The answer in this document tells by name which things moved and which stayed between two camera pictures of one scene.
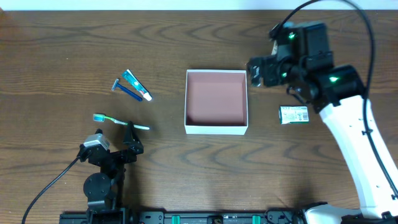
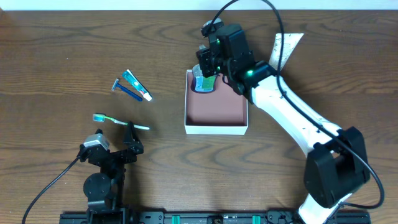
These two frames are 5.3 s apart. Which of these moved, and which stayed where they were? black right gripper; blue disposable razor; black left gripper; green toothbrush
Moved: black right gripper
Stayed: green toothbrush; blue disposable razor; black left gripper
